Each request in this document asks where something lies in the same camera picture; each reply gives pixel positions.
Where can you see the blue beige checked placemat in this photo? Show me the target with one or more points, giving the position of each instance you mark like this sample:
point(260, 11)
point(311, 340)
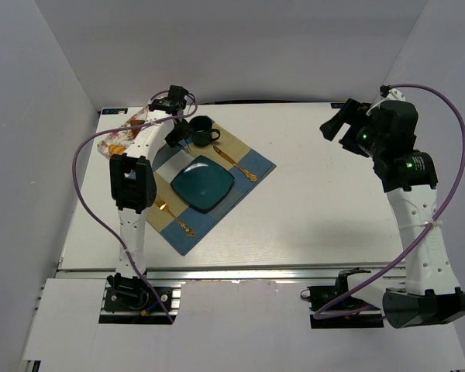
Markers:
point(169, 161)

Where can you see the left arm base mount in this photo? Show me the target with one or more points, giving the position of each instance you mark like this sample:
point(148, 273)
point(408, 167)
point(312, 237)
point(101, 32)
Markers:
point(129, 301)

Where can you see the gold fork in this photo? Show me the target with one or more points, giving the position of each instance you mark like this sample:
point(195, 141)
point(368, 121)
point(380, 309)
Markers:
point(163, 206)

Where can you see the gold knife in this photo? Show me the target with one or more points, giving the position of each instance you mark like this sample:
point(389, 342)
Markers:
point(221, 153)

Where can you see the dark green mug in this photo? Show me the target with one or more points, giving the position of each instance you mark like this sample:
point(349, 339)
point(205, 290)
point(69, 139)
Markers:
point(203, 131)

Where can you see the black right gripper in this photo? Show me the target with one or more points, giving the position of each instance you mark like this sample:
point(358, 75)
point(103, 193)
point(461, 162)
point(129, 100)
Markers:
point(346, 124)

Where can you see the aluminium table frame rail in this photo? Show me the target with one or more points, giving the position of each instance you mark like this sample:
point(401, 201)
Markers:
point(307, 273)

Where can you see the chocolate croissant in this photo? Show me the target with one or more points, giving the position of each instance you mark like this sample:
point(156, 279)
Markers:
point(137, 122)

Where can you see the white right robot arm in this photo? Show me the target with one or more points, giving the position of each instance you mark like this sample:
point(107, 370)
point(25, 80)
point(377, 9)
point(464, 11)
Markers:
point(430, 294)

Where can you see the floral tray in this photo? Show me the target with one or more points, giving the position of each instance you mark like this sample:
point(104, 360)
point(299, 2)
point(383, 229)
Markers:
point(125, 137)

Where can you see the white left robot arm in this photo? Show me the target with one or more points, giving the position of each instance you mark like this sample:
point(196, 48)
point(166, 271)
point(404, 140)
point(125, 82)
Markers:
point(134, 190)

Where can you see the metal tongs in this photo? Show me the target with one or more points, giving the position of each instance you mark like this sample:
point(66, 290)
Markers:
point(187, 147)

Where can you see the orange croissant left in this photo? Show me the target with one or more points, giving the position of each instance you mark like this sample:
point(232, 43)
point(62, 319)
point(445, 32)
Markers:
point(114, 149)

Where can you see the teal square plate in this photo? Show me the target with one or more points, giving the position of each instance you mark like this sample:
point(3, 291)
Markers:
point(203, 184)

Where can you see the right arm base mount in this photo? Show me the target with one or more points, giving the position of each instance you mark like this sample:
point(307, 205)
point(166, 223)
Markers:
point(317, 296)

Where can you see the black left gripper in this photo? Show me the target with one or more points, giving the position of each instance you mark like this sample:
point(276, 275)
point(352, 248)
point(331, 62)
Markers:
point(177, 134)

